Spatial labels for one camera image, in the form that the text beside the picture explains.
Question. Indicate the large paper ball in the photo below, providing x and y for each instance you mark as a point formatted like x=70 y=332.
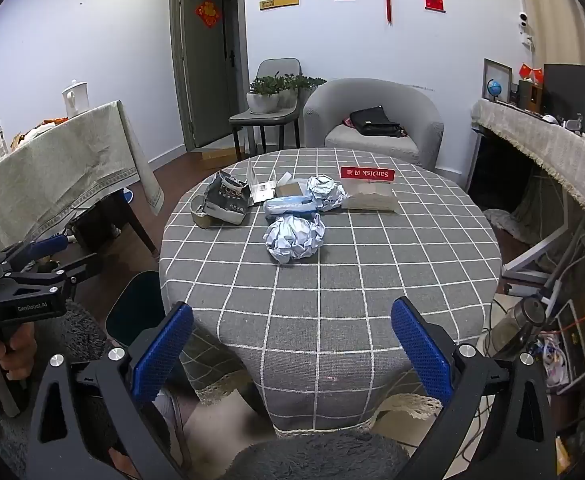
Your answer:
x=295 y=237

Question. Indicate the red label plastic package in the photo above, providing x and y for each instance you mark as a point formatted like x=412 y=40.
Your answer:
x=370 y=195

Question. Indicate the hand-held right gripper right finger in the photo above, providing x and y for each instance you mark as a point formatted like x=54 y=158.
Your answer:
x=422 y=355

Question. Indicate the dark storage box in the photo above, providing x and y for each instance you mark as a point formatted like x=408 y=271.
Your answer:
x=95 y=225

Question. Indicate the flat cardboard box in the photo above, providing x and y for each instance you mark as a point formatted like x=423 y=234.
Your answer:
x=217 y=159

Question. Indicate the grey door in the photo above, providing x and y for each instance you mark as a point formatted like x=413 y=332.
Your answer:
x=207 y=85

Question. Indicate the white pitcher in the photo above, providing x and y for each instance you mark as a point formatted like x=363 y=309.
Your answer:
x=76 y=97

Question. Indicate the glass kettle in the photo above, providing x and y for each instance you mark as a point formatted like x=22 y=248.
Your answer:
x=519 y=325

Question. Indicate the grey fluffy cloth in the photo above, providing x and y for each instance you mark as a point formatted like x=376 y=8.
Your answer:
x=317 y=457
x=80 y=325

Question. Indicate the small red flags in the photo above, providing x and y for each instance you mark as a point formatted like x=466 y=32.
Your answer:
x=527 y=71

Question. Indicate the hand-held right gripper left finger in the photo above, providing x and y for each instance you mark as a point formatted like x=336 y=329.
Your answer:
x=162 y=352

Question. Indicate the white wall camera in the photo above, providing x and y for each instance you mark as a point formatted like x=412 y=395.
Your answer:
x=524 y=22

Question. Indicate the picture frame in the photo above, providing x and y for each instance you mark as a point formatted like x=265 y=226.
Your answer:
x=497 y=70

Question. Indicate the white desk frame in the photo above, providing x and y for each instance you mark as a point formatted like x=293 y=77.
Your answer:
x=532 y=255

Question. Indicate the potted green plant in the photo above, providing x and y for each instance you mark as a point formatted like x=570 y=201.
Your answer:
x=302 y=82
x=262 y=100

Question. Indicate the brown tape roll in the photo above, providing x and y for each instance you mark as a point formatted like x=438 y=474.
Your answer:
x=200 y=218

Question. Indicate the white computer mouse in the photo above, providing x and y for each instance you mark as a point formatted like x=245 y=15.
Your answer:
x=550 y=119

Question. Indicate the blue plastic packet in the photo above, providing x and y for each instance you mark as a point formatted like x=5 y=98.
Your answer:
x=287 y=205

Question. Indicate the person's left hand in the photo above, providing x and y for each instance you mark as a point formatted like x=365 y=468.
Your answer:
x=22 y=352

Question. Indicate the beige fringed desk cloth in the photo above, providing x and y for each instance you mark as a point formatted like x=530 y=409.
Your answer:
x=547 y=150

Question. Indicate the small cardboard piece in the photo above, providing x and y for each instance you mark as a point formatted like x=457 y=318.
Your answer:
x=288 y=190

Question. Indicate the cardboard box of clutter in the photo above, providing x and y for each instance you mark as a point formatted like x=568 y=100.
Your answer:
x=579 y=335

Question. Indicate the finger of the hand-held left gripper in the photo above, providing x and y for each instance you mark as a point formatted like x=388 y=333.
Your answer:
x=47 y=246
x=72 y=269

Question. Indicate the colourful packets pile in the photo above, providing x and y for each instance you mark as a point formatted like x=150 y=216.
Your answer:
x=40 y=132

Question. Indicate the brown speaker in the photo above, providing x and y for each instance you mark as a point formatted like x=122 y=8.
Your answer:
x=529 y=96

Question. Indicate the grey armchair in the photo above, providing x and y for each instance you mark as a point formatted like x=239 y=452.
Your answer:
x=372 y=95

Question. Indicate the grey dining chair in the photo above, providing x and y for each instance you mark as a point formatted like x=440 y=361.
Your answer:
x=277 y=67

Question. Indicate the dark plastic bag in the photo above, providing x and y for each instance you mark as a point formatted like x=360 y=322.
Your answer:
x=230 y=200

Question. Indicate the black handbag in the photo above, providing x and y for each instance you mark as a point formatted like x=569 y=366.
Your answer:
x=375 y=122

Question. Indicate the black monitor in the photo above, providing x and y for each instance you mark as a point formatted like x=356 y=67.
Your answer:
x=569 y=90

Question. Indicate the red door decoration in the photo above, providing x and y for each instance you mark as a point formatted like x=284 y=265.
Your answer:
x=208 y=14

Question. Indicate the side table, beige cloth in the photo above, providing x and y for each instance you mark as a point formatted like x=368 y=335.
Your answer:
x=72 y=160

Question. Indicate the pink cloth item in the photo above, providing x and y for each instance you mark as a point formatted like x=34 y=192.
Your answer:
x=347 y=123

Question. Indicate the clear plastic package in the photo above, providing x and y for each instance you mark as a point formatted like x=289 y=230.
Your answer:
x=262 y=187

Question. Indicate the small paper ball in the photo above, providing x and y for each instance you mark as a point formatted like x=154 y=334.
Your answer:
x=325 y=192

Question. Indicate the blue white floor item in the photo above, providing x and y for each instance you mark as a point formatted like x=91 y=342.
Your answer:
x=127 y=196

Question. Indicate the grey checked tablecloth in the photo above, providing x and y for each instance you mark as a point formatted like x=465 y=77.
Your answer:
x=322 y=310

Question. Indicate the small blue globe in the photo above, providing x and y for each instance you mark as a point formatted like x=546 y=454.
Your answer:
x=495 y=87

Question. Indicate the teal plastic waste bin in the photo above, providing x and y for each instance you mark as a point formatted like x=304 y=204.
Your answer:
x=137 y=305

